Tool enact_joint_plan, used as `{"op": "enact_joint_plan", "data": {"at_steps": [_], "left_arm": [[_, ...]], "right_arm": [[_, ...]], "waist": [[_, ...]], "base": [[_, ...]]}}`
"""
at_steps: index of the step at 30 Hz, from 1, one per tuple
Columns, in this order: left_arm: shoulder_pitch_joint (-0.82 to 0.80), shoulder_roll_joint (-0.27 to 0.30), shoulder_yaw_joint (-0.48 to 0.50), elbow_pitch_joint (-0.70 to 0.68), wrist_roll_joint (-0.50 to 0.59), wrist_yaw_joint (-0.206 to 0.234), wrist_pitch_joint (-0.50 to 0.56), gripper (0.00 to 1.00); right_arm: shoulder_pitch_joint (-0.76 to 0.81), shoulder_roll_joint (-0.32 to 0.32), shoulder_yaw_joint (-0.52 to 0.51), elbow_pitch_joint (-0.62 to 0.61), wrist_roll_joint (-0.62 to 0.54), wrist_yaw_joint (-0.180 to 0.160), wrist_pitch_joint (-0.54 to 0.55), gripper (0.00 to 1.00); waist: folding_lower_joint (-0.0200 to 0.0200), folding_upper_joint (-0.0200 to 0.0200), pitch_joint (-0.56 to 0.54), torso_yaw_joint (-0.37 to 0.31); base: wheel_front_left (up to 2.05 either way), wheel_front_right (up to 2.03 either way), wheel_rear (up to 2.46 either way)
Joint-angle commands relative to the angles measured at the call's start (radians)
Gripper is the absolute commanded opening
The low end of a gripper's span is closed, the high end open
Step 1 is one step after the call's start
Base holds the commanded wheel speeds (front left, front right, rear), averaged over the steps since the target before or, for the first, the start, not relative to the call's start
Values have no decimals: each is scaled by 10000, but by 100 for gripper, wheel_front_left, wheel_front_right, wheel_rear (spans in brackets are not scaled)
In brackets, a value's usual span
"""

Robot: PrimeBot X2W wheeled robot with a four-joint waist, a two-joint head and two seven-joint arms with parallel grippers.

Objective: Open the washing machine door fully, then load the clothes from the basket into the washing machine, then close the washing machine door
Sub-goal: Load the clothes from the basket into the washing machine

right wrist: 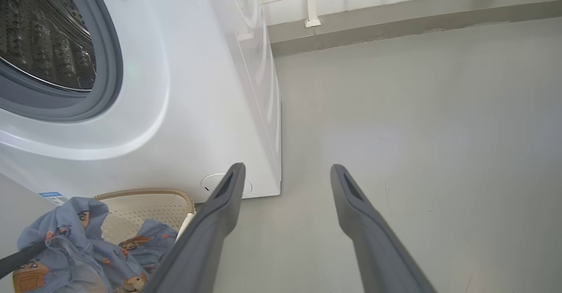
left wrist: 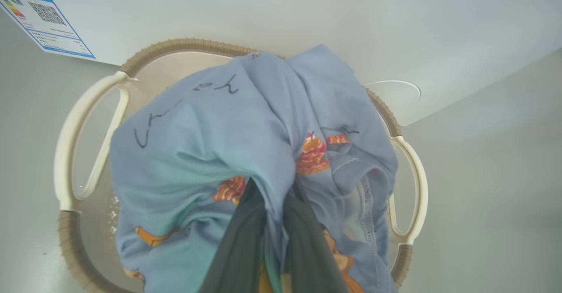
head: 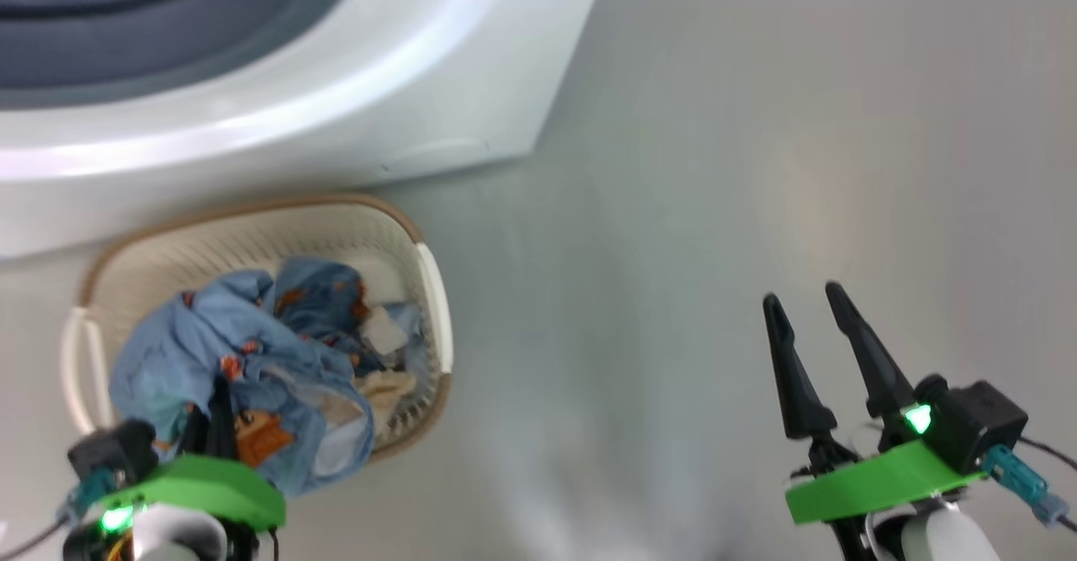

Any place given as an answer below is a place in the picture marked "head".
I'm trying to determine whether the grey rubber door gasket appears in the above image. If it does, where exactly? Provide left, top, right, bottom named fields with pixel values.
left=0, top=0, right=368, bottom=113

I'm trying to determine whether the black cable with teal plug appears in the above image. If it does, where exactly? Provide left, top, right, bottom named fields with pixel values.
left=982, top=433, right=1077, bottom=535
left=0, top=467, right=120, bottom=560

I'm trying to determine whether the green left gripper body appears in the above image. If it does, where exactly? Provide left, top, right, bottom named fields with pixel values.
left=84, top=453, right=288, bottom=533

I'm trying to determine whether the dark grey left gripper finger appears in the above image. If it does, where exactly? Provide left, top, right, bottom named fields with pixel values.
left=209, top=376, right=241, bottom=463
left=179, top=405, right=210, bottom=460

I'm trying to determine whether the light blue printed garment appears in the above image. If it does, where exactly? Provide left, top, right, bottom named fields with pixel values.
left=108, top=268, right=376, bottom=497

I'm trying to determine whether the cream white cloth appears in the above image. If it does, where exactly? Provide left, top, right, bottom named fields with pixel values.
left=352, top=304, right=422, bottom=441

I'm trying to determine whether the white front-load washing machine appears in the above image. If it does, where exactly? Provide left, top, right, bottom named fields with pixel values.
left=0, top=0, right=613, bottom=260

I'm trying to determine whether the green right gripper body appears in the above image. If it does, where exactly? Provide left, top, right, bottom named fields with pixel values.
left=785, top=430, right=986, bottom=527

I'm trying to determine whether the cream perforated laundry basket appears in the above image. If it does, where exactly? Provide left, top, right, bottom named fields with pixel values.
left=61, top=194, right=456, bottom=466

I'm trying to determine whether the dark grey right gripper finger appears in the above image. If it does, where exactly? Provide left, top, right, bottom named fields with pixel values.
left=761, top=293, right=839, bottom=441
left=825, top=281, right=919, bottom=420

